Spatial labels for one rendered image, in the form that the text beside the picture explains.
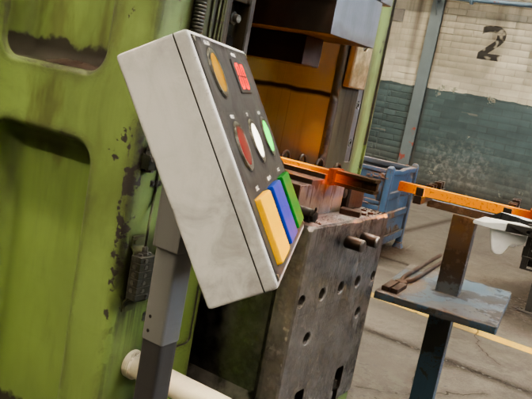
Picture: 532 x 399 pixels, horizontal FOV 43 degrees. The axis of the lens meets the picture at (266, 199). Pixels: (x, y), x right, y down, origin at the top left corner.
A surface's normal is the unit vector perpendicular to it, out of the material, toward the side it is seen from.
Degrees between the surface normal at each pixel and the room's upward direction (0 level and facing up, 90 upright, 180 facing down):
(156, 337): 90
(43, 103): 90
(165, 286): 90
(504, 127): 89
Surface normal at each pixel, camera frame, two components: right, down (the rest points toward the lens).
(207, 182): -0.14, 0.15
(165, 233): -0.55, 0.04
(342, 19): 0.83, 0.25
